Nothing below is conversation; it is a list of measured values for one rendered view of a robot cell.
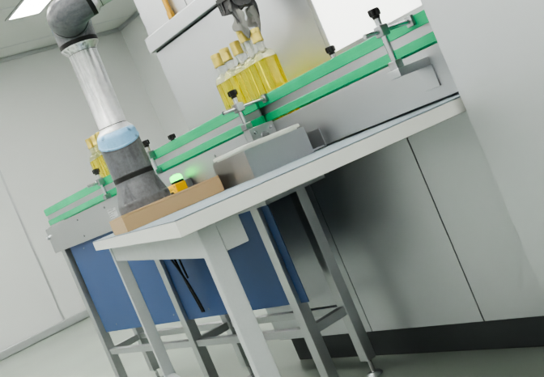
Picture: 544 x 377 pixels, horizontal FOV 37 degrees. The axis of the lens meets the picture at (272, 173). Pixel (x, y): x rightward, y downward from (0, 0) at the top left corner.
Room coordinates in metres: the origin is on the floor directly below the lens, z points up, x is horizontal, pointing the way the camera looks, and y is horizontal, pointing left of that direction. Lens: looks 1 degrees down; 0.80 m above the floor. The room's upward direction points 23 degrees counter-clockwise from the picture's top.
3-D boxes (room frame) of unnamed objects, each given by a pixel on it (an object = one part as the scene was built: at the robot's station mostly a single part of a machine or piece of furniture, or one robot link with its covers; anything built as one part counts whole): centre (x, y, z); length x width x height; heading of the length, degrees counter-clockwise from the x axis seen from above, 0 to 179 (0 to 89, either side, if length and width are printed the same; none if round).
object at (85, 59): (2.44, 0.38, 1.17); 0.15 x 0.12 x 0.55; 9
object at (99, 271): (3.19, 0.45, 0.54); 1.59 x 0.18 x 0.43; 36
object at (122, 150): (2.32, 0.36, 0.96); 0.13 x 0.12 x 0.14; 9
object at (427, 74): (1.93, -0.38, 0.90); 0.17 x 0.05 x 0.23; 126
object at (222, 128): (3.17, 0.54, 0.93); 1.75 x 0.01 x 0.08; 36
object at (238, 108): (2.44, 0.00, 0.95); 0.17 x 0.03 x 0.12; 126
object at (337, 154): (2.52, -0.27, 0.73); 1.58 x 1.52 x 0.04; 19
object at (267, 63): (2.50, -0.12, 0.99); 0.06 x 0.06 x 0.21; 37
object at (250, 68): (2.55, -0.08, 0.99); 0.06 x 0.06 x 0.21; 36
